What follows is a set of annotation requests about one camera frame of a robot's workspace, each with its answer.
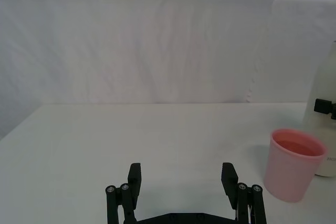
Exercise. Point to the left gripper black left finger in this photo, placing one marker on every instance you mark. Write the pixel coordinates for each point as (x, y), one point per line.
(116, 203)

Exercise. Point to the pink plastic cup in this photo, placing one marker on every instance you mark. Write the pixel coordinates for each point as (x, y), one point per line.
(288, 176)

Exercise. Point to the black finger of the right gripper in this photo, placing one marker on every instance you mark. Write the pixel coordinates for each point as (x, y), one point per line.
(322, 106)

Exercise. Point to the white table cloth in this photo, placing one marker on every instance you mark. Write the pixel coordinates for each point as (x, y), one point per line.
(131, 142)

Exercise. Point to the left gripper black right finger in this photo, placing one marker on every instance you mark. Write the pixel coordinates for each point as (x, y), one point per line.
(249, 203)

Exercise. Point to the white curtain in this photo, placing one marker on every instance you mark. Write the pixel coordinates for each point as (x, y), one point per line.
(131, 51)

